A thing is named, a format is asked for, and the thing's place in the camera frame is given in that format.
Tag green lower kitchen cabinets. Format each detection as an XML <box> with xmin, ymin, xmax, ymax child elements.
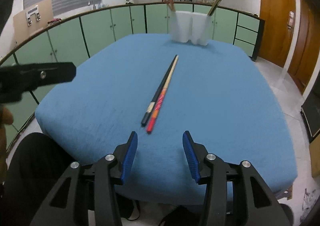
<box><xmin>0</xmin><ymin>1</ymin><xmax>266</xmax><ymax>151</ymax></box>

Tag chrome kitchen faucet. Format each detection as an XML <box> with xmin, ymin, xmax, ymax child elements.
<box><xmin>88</xmin><ymin>0</ymin><xmax>96</xmax><ymax>10</ymax></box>

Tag person's left hand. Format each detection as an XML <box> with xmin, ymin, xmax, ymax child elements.
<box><xmin>0</xmin><ymin>105</ymin><xmax>14</xmax><ymax>183</ymax></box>

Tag cardboard panel with white device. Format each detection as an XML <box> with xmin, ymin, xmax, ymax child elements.
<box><xmin>13</xmin><ymin>0</ymin><xmax>54</xmax><ymax>44</ymax></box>

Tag brown cardboard box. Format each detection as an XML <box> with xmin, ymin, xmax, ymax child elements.
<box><xmin>309</xmin><ymin>134</ymin><xmax>320</xmax><ymax>178</ymax></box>

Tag blue tablecloth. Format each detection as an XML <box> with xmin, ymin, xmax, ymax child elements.
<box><xmin>35</xmin><ymin>46</ymin><xmax>298</xmax><ymax>205</ymax></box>

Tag black glass cabinet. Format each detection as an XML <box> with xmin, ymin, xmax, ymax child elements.
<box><xmin>302</xmin><ymin>85</ymin><xmax>320</xmax><ymax>143</ymax></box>

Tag open wooden door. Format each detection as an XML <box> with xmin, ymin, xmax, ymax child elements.
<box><xmin>288</xmin><ymin>0</ymin><xmax>319</xmax><ymax>93</ymax></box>

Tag white double utensil holder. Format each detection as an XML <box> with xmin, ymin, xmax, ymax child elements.
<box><xmin>169</xmin><ymin>11</ymin><xmax>212</xmax><ymax>47</ymax></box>

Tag closed wooden door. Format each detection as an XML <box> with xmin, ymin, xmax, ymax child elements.
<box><xmin>258</xmin><ymin>0</ymin><xmax>296</xmax><ymax>67</ymax></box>

